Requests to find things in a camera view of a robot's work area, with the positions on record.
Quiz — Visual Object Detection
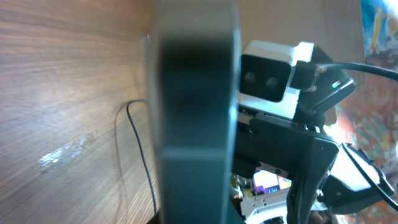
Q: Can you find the turquoise Galaxy S25 smartphone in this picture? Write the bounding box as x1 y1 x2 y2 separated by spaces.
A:
147 1 241 223

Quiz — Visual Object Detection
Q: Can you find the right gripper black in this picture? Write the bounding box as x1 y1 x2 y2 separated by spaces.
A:
232 106 339 223

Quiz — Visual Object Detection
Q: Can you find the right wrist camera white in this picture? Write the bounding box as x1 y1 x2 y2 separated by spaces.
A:
239 40 315 120

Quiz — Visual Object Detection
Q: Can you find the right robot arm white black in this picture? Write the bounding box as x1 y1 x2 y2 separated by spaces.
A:
231 40 397 223

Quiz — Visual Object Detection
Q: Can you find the black USB charging cable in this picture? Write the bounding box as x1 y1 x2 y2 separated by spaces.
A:
126 99 158 215

